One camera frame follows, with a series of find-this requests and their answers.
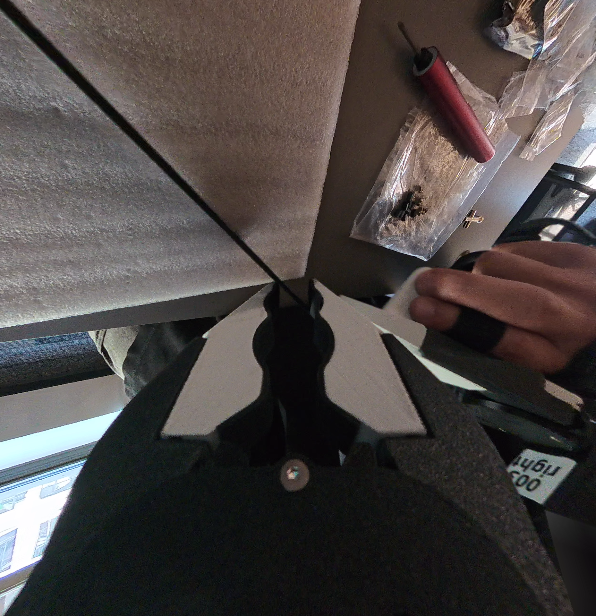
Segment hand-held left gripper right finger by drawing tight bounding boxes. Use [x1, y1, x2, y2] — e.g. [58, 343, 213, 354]
[308, 278, 429, 439]

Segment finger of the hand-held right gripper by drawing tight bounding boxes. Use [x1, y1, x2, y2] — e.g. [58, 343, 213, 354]
[416, 353, 487, 392]
[339, 295, 428, 348]

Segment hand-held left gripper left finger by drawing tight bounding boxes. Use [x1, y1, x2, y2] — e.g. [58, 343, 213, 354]
[161, 281, 282, 440]

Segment cluster of screws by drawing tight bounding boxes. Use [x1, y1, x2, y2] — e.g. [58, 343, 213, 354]
[392, 189, 430, 221]

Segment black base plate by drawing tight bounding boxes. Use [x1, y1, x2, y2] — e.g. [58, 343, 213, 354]
[0, 0, 312, 318]

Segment person's right hand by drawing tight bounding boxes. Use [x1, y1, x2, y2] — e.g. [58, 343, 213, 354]
[410, 240, 596, 374]

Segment person's grey trousers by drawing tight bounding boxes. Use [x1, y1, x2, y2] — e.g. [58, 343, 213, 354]
[89, 315, 219, 401]

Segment large clear plastic bag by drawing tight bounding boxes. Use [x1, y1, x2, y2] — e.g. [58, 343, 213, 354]
[350, 63, 522, 263]

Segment magenta electric screwdriver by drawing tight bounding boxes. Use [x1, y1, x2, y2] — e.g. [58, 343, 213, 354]
[396, 21, 496, 164]

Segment side window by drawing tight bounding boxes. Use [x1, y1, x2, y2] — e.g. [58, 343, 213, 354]
[0, 409, 116, 593]

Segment white foam sheet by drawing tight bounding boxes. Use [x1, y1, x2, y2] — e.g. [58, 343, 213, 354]
[0, 0, 361, 333]

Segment small bag labelled M2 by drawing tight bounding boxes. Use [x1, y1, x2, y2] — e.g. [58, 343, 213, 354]
[498, 0, 596, 162]

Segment silver foil bag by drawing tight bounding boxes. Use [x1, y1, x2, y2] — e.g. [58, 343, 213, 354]
[483, 0, 549, 61]

